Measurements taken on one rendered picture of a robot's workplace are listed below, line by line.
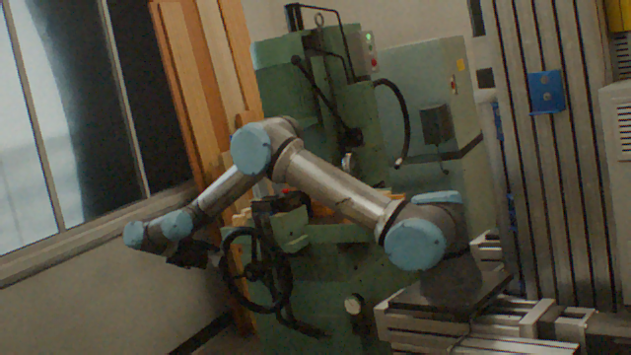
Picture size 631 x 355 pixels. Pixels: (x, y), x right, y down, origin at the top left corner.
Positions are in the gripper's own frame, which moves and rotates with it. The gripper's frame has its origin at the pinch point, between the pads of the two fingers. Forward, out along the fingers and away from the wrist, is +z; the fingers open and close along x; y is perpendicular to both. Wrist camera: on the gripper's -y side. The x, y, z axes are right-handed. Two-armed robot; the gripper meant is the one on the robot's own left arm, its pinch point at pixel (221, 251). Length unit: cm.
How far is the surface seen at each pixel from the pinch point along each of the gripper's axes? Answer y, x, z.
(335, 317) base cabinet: 15.1, 19.4, 36.0
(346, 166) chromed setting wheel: -36, 20, 34
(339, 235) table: -9.0, 27.8, 22.3
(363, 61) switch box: -75, 23, 34
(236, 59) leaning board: -144, -127, 114
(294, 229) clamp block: -10.1, 14.4, 16.4
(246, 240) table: -8.7, -11.0, 22.3
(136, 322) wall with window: 20, -125, 70
